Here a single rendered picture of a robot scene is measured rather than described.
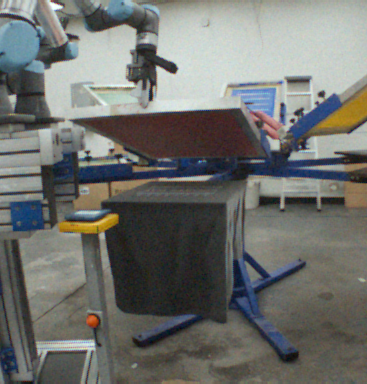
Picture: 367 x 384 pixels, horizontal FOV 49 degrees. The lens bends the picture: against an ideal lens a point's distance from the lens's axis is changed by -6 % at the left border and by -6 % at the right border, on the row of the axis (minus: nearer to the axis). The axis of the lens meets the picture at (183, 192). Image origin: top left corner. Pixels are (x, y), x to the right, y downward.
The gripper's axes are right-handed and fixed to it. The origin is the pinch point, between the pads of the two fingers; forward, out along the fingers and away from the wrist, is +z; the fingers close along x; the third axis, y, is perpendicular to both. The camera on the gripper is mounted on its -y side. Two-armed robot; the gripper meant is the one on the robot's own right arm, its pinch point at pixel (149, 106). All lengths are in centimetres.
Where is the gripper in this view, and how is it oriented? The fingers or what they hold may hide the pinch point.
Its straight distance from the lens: 135.2
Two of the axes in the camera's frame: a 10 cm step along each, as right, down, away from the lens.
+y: -9.6, 0.0, 2.9
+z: -0.3, 9.9, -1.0
